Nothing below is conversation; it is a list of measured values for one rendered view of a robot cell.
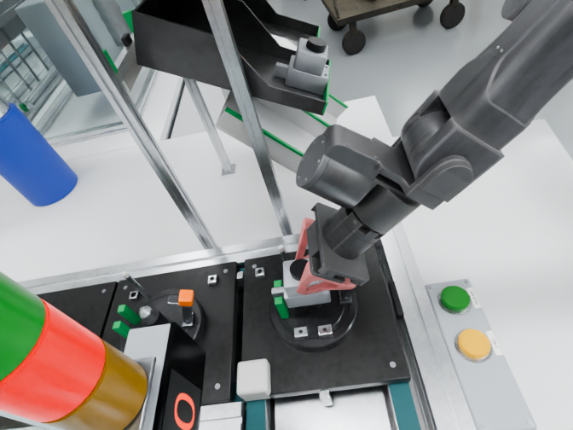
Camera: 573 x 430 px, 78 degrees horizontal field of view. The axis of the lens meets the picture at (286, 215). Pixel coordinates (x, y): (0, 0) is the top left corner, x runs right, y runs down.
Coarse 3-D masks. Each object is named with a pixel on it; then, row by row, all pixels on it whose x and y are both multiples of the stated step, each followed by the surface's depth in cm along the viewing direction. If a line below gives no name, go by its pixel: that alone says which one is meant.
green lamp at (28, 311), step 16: (0, 272) 16; (0, 288) 15; (16, 288) 16; (0, 304) 15; (16, 304) 16; (32, 304) 17; (0, 320) 15; (16, 320) 15; (32, 320) 16; (0, 336) 15; (16, 336) 15; (32, 336) 16; (0, 352) 15; (16, 352) 15; (0, 368) 15
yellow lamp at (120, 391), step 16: (112, 352) 22; (112, 368) 21; (128, 368) 23; (96, 384) 20; (112, 384) 21; (128, 384) 22; (144, 384) 24; (96, 400) 20; (112, 400) 21; (128, 400) 22; (64, 416) 19; (80, 416) 20; (96, 416) 20; (112, 416) 21; (128, 416) 22
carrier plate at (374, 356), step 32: (288, 256) 65; (256, 288) 62; (384, 288) 57; (256, 320) 58; (384, 320) 53; (256, 352) 54; (288, 352) 53; (320, 352) 52; (352, 352) 51; (384, 352) 50; (288, 384) 50; (320, 384) 49; (352, 384) 49; (384, 384) 49
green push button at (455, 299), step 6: (444, 288) 55; (450, 288) 54; (456, 288) 54; (462, 288) 54; (444, 294) 54; (450, 294) 54; (456, 294) 54; (462, 294) 53; (468, 294) 53; (444, 300) 53; (450, 300) 53; (456, 300) 53; (462, 300) 53; (468, 300) 53; (444, 306) 54; (450, 306) 53; (456, 306) 52; (462, 306) 52
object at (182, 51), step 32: (160, 0) 53; (192, 0) 55; (224, 0) 55; (160, 32) 47; (192, 32) 46; (256, 32) 58; (160, 64) 50; (192, 64) 50; (256, 64) 58; (288, 64) 60; (256, 96) 53; (288, 96) 52; (320, 96) 56
